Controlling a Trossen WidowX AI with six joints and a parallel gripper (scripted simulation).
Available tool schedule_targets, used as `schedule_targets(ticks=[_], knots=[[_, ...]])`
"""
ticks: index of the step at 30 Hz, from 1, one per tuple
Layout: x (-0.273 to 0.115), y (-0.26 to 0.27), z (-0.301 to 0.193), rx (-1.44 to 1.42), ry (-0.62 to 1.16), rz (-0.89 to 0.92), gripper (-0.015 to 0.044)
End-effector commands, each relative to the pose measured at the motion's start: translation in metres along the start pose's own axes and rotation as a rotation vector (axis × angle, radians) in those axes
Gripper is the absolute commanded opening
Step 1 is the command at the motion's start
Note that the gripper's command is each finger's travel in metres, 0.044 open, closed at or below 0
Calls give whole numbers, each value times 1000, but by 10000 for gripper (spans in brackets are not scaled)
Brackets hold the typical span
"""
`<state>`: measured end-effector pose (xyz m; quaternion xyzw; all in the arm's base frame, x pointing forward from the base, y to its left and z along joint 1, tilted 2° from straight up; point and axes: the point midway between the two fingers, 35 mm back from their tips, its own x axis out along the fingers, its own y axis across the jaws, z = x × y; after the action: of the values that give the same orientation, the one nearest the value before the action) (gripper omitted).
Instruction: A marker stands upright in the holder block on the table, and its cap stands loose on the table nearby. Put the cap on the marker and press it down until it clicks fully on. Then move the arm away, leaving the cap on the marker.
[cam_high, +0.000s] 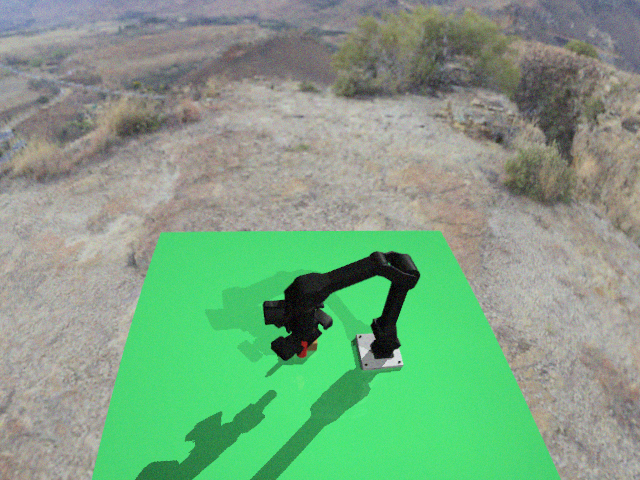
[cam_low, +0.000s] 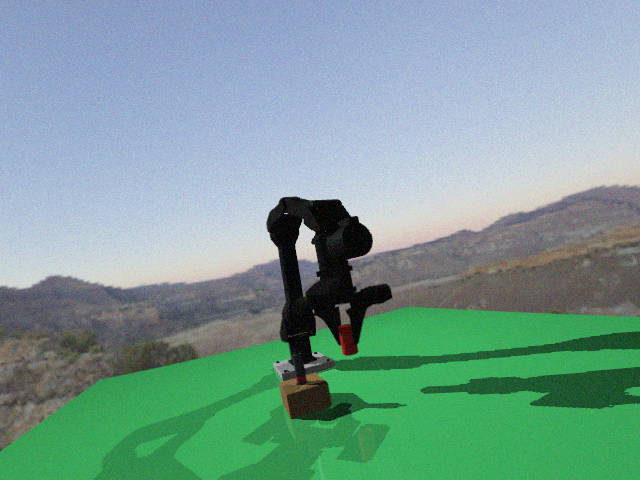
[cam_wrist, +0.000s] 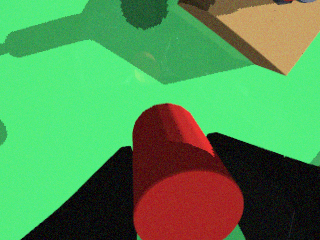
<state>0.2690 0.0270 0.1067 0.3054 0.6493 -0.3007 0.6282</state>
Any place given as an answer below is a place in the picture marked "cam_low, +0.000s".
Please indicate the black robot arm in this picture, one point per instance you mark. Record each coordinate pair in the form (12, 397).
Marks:
(345, 239)

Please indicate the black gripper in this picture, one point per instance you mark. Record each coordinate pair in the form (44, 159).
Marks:
(359, 301)

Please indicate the tan square block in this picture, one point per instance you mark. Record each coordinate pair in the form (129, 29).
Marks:
(299, 400)

